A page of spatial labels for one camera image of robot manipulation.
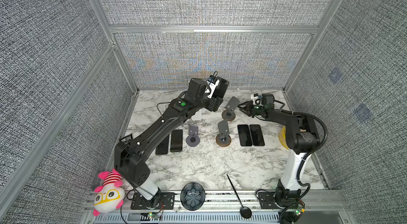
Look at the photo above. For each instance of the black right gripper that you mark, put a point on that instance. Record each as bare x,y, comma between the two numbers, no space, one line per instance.
246,108

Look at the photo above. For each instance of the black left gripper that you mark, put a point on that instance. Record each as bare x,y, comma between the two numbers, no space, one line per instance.
214,103

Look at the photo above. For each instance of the purple-edged phone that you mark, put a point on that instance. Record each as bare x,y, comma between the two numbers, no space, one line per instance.
244,135

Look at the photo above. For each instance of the black phone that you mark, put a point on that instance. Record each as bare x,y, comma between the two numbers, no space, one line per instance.
257,135
163,147
221,87

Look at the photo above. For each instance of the teal-edged phone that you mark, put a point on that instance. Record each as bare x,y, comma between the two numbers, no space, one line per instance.
176,144

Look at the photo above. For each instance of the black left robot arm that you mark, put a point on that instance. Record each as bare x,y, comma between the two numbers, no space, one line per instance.
130,156

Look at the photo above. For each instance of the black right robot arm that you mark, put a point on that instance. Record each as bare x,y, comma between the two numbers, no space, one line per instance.
301,138

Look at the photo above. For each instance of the white phone stand, middle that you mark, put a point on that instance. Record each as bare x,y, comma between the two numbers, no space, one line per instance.
197,116

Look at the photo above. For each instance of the white phone stand, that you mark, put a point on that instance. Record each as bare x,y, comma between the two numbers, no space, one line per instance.
197,116
163,107

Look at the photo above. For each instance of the wood-base stand, back right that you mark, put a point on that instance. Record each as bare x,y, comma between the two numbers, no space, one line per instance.
229,113

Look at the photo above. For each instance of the wood-base grey stand, centre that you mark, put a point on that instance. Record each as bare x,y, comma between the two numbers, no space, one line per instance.
223,138

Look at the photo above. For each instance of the purple round-base phone stand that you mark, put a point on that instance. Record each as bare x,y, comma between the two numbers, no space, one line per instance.
193,138

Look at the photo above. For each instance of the white phone stand, left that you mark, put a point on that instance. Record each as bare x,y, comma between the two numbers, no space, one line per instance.
163,107

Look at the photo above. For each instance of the bamboo steamer basket with buns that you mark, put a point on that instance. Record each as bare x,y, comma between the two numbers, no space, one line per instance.
282,138

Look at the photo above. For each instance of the small black label box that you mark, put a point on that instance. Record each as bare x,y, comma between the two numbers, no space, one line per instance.
126,139

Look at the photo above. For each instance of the green-lit circuit board, right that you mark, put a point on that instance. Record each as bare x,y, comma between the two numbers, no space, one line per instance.
298,212

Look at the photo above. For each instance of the green-lit circuit board, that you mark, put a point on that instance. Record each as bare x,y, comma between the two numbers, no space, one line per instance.
153,216
298,212

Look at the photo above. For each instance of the green-lit circuit board, left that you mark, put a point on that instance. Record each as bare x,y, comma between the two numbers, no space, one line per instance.
153,216

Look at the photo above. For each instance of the pink striped plush toy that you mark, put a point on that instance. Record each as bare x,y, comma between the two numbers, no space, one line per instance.
110,195

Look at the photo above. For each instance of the right wrist camera, white mount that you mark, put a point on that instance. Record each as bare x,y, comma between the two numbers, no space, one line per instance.
257,99

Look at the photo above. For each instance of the wrist camera, white mount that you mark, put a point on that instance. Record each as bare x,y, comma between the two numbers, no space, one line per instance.
257,99
212,82

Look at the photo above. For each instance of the left wrist camera, white mount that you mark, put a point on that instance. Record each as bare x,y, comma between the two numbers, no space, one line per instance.
212,82

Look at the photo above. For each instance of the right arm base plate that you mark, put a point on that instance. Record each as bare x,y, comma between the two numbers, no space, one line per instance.
267,200

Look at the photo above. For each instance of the black long-handled spoon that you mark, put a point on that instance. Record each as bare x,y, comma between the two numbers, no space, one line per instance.
245,212

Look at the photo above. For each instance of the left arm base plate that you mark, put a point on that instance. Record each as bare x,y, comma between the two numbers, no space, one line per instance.
166,201

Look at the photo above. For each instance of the aluminium front rail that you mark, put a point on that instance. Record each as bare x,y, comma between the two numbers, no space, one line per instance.
223,207

